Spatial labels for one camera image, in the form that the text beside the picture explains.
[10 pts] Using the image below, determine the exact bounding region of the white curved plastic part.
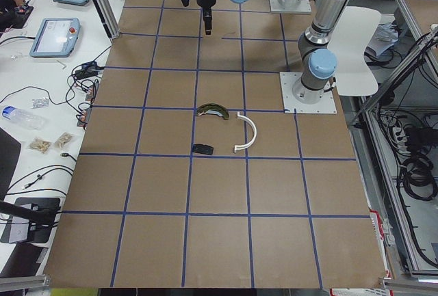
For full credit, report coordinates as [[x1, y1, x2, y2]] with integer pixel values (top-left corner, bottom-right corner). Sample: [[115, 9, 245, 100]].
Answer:
[[233, 111, 259, 154]]

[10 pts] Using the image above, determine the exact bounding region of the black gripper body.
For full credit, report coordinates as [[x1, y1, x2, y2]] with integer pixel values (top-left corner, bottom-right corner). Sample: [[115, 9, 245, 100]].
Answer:
[[203, 8, 212, 23]]

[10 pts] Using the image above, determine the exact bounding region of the green brake shoe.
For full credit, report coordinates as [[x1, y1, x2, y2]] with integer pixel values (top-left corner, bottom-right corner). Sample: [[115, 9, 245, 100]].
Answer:
[[196, 103, 230, 120]]

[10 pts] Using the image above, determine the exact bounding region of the white plastic chair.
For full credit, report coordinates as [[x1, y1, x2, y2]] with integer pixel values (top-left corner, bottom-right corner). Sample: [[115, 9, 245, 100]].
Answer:
[[328, 6, 381, 96]]

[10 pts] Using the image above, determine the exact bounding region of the near teach pendant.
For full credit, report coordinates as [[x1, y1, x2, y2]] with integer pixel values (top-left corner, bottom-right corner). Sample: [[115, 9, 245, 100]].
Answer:
[[29, 18, 81, 58]]

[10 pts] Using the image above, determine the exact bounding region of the plastic water bottle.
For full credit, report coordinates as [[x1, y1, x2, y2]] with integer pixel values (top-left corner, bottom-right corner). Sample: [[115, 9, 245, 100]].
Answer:
[[1, 106, 47, 130]]

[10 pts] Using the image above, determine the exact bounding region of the black brake pad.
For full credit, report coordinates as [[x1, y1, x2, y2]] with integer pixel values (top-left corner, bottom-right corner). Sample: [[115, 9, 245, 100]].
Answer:
[[192, 144, 214, 156]]

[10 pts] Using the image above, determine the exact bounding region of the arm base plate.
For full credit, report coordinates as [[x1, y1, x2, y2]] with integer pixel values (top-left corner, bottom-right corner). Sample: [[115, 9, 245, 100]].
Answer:
[[279, 72, 337, 114], [269, 0, 312, 15]]

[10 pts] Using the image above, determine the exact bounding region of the aluminium frame post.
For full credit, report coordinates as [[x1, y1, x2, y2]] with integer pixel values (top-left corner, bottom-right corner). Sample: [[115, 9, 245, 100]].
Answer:
[[92, 0, 120, 40]]

